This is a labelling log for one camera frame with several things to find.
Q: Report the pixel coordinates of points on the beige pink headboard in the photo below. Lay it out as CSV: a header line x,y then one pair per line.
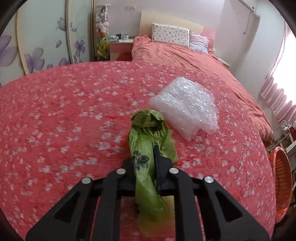
x,y
149,17

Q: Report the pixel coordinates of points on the left pink nightstand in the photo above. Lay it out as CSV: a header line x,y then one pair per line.
x,y
121,50

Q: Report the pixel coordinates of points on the red floral tablecloth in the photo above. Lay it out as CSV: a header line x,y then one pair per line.
x,y
62,124

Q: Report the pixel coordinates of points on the white wall air conditioner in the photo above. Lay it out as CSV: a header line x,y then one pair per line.
x,y
251,5

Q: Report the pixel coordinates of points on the green plastic bag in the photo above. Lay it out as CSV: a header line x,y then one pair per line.
x,y
156,214

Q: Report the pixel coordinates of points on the floral white pillow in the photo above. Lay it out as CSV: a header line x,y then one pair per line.
x,y
170,35

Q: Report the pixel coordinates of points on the clear bubble wrap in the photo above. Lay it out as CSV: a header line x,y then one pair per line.
x,y
188,107

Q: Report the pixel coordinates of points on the white wire trolley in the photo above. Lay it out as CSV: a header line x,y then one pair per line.
x,y
284,134

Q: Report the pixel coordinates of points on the red plastic laundry basket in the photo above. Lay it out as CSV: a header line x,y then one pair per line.
x,y
282,173

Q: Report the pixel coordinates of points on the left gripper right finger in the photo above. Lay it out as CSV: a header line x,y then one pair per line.
x,y
204,210

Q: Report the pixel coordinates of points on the pink window curtain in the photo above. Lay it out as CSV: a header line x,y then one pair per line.
x,y
278,90

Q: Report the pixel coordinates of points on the right pink nightstand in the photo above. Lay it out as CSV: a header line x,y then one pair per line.
x,y
224,62

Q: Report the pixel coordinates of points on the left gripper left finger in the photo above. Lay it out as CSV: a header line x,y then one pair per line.
x,y
90,210

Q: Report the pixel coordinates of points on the pink nightstand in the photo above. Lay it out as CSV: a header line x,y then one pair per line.
x,y
224,62
121,50

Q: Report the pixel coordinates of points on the bed with salmon duvet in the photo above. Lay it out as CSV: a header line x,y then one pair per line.
x,y
144,49

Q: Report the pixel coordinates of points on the hanging plush toy organizer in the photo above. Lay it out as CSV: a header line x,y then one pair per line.
x,y
101,33

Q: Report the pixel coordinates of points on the pink striped pillow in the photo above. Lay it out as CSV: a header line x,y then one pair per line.
x,y
199,43

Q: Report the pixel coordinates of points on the sliding wardrobe with flowers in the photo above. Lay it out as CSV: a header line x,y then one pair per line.
x,y
45,34

